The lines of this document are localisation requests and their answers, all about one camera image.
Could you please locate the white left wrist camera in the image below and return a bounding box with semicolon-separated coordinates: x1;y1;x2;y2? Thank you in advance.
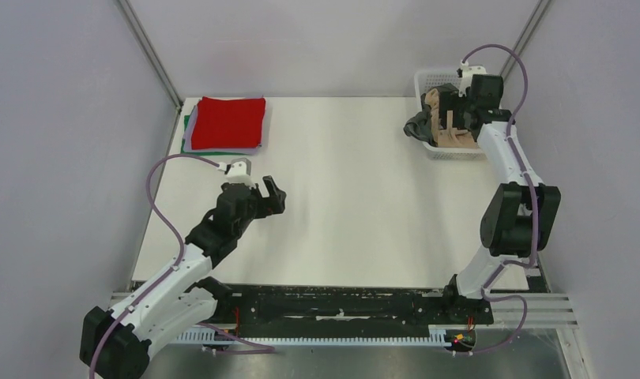
217;158;255;189

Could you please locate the folded red t shirt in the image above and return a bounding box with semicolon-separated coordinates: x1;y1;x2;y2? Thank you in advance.
190;96;267;151

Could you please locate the white plastic basket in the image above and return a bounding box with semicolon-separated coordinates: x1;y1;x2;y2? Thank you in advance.
414;66;496;161

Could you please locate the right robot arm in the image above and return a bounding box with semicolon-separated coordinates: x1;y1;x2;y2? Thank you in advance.
441;74;561;322

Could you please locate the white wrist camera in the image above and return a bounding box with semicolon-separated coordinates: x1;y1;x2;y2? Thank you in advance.
457;62;488;80
217;158;255;189

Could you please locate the white slotted cable duct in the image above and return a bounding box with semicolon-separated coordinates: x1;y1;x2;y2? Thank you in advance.
171;327;451;347

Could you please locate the beige t shirt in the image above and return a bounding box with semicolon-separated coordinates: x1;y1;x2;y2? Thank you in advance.
427;90;478;149

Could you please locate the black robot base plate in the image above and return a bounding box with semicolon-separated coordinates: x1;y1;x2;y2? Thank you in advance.
198;280;495;339

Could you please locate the aluminium corner post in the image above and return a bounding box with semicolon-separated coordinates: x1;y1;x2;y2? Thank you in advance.
114;0;183;111
500;0;554;81

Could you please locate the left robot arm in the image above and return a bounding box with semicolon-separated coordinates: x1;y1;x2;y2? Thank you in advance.
79;176;287;378

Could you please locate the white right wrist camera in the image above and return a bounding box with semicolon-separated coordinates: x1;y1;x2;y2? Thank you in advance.
457;62;488;80

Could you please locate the folded lavender t shirt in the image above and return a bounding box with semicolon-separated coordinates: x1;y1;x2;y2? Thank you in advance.
183;97;271;156

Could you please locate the dark grey t shirt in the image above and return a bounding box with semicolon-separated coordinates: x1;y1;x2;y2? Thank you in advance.
403;83;458;147

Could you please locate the left aluminium corner post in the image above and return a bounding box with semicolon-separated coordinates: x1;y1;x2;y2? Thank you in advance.
114;0;183;111

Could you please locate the right aluminium corner post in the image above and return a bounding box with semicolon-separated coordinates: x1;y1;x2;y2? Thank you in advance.
500;0;554;81

